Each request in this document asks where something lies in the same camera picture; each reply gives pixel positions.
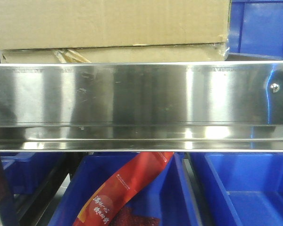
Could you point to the brown cardboard carton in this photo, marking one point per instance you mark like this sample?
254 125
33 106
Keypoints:
113 31

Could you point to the blue bin lower middle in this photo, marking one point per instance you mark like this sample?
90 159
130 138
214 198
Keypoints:
168 198

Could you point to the blue bin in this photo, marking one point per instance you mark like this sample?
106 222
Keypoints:
25 171
242 189
256 27
168 198

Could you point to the red snack package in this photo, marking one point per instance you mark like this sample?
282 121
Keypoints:
106 202

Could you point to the blue bin lower right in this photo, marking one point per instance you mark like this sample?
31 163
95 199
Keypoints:
242 189

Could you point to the blue bin lower left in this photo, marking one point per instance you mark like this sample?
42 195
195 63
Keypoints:
25 171

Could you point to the silver round-head screw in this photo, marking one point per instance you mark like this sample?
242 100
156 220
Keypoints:
275 87

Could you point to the blue bin upper right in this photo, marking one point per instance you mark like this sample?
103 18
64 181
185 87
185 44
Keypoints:
256 27

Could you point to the stainless steel shelf rail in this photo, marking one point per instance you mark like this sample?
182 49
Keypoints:
194 107

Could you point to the dark metal shelf post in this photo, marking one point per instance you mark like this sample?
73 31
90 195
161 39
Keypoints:
8 215

